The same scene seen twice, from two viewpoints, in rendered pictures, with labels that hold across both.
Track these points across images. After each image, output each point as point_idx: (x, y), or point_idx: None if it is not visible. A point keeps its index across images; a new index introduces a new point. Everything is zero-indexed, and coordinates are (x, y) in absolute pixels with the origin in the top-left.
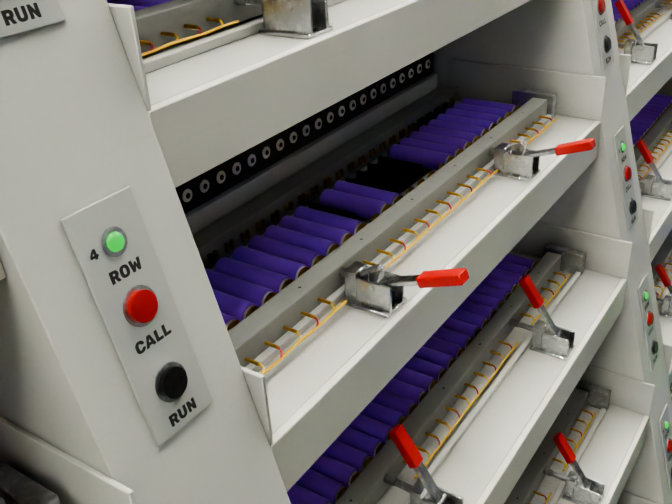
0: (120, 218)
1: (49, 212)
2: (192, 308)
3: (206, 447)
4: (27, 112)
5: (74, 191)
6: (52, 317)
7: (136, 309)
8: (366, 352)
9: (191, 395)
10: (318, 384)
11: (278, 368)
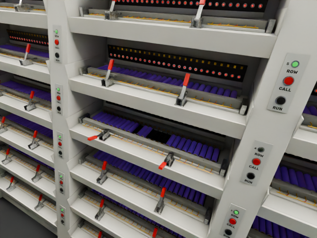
0: (60, 87)
1: (54, 81)
2: (64, 104)
3: (61, 119)
4: (55, 70)
5: (57, 81)
6: (51, 91)
7: (56, 97)
8: (88, 137)
9: (60, 112)
10: (81, 132)
11: (87, 128)
